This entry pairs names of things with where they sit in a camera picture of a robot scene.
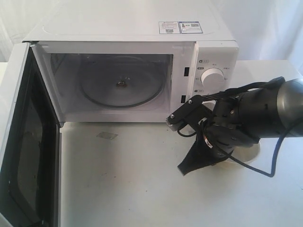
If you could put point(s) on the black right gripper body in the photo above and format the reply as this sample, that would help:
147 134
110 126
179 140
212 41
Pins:
224 129

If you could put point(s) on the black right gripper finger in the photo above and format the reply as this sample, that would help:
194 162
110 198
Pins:
199 156

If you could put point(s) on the cream ceramic bowl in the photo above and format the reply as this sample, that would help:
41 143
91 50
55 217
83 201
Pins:
247 154

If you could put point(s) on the white microwave door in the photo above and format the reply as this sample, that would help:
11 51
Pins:
30 145

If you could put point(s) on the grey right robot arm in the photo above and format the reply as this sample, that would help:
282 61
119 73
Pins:
272 109

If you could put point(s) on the glass microwave turntable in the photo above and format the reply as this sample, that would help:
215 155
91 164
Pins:
121 82

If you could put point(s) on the white microwave oven body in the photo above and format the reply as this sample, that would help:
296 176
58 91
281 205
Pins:
68 40

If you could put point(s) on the lower white control knob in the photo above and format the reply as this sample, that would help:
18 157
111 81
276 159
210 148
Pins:
209 104

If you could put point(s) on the white control knob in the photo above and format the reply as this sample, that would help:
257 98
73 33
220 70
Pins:
209 104
212 77

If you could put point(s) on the upper white control knob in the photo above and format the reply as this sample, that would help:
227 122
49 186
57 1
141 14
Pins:
212 77

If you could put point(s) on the clear tape patch on table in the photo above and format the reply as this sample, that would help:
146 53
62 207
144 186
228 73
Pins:
107 135

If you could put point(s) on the right blue info sticker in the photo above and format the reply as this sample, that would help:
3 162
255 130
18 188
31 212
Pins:
190 27

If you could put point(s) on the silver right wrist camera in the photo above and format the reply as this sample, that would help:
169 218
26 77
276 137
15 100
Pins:
177 118

